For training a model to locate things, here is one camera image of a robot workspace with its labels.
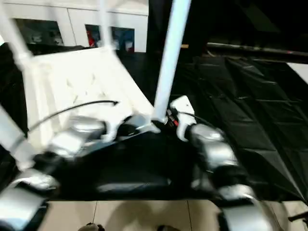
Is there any white plastic table leg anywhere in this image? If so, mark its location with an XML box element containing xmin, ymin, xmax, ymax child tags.
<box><xmin>0</xmin><ymin>0</ymin><xmax>35</xmax><ymax>61</ymax></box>
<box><xmin>98</xmin><ymin>0</ymin><xmax>119</xmax><ymax>53</ymax></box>
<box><xmin>0</xmin><ymin>105</ymin><xmax>35</xmax><ymax>172</ymax></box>
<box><xmin>152</xmin><ymin>0</ymin><xmax>193</xmax><ymax>124</ymax></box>

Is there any white plastic table top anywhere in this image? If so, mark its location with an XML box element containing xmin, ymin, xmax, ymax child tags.
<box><xmin>14</xmin><ymin>45</ymin><xmax>162</xmax><ymax>169</ymax></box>

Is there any black work surface mat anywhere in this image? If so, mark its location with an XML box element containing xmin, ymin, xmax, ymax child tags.
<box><xmin>0</xmin><ymin>42</ymin><xmax>308</xmax><ymax>202</ymax></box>

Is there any long dark metal rod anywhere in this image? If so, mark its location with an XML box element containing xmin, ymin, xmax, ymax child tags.
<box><xmin>206</xmin><ymin>42</ymin><xmax>308</xmax><ymax>58</ymax></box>

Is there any black backdrop cloth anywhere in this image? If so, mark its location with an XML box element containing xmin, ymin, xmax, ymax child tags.
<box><xmin>146</xmin><ymin>0</ymin><xmax>308</xmax><ymax>46</ymax></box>

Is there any white glass-door cabinet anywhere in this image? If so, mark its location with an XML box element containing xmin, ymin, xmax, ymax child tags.
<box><xmin>3</xmin><ymin>0</ymin><xmax>150</xmax><ymax>53</ymax></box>

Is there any white paper sheet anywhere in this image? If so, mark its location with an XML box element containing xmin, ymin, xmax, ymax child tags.
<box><xmin>286</xmin><ymin>62</ymin><xmax>308</xmax><ymax>85</ymax></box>

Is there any short black bar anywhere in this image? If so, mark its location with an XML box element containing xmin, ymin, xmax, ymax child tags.
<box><xmin>288</xmin><ymin>212</ymin><xmax>308</xmax><ymax>221</ymax></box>

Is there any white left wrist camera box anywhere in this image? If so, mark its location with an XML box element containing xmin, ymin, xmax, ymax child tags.
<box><xmin>100</xmin><ymin>103</ymin><xmax>136</xmax><ymax>143</ymax></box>

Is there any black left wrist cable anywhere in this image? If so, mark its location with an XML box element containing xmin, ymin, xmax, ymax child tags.
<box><xmin>9</xmin><ymin>100</ymin><xmax>119</xmax><ymax>155</ymax></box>

